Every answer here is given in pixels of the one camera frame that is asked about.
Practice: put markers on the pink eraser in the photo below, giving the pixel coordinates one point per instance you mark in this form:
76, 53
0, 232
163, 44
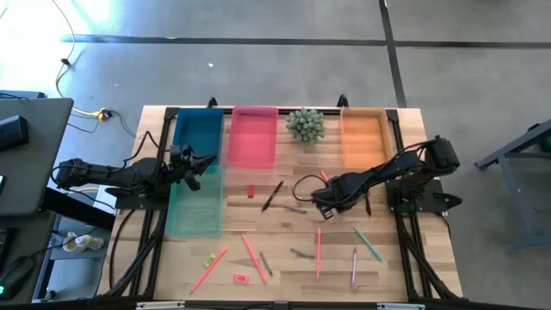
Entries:
241, 278

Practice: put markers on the long pink pencil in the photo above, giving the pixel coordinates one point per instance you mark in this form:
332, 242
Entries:
254, 258

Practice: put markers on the teal pen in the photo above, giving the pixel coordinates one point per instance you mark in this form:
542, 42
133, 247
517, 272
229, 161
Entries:
368, 244

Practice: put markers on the black box device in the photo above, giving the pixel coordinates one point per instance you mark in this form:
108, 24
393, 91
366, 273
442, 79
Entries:
13, 132

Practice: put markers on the orange plastic bin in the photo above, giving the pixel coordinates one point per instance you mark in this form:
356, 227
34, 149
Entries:
363, 138

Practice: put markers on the white frame bracket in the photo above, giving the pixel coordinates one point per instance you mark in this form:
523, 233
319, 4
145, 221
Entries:
400, 306
159, 305

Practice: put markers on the orange pencil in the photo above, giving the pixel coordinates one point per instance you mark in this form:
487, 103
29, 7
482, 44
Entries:
208, 270

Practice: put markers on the potted green succulent plant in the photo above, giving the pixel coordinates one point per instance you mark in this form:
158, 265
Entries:
305, 126

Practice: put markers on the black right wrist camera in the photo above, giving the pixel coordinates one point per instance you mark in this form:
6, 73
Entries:
330, 213

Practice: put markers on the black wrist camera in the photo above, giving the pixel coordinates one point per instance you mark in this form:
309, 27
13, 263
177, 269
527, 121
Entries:
330, 213
193, 183

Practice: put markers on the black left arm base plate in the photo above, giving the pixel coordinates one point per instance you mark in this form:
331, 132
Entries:
133, 203

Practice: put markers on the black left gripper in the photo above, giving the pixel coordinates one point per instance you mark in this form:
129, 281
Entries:
183, 163

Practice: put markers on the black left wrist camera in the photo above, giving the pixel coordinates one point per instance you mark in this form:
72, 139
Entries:
193, 183

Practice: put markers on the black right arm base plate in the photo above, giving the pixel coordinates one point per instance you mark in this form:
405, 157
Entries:
432, 202

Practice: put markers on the red eraser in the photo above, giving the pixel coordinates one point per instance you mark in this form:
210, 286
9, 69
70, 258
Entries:
251, 191

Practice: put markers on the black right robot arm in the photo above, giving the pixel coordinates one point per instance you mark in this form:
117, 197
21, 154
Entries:
400, 165

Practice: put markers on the teal plastic bin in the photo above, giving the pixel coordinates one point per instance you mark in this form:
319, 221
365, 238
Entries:
193, 215

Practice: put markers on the pink plastic bin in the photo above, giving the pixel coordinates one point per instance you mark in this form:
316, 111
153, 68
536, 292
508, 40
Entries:
251, 138

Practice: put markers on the purple pen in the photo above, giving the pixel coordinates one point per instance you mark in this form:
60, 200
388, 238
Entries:
354, 268

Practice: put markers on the grey desk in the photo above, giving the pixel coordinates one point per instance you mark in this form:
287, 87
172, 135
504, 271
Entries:
39, 172

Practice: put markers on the black aluminium rig frame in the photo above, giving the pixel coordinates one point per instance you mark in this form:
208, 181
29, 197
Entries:
333, 111

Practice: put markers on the blue plastic bin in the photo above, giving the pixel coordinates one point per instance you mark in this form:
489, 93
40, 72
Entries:
198, 129

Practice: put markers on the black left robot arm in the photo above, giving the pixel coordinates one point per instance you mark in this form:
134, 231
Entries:
129, 174

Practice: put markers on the grey crayon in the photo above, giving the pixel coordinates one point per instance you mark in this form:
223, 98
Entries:
302, 253
295, 209
266, 264

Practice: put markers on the black desk bar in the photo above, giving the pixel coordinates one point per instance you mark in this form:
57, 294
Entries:
77, 208

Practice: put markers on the white rounded object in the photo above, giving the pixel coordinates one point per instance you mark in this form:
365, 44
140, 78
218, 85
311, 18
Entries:
82, 242

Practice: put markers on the yellow-green eraser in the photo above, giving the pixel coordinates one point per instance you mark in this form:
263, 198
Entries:
209, 260

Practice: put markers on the black computer mouse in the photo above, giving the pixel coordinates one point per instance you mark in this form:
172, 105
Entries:
17, 273

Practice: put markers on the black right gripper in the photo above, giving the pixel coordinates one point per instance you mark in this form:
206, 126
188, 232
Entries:
344, 191

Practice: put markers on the blue-grey metal cart frame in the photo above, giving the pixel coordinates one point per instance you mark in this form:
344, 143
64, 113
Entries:
512, 198

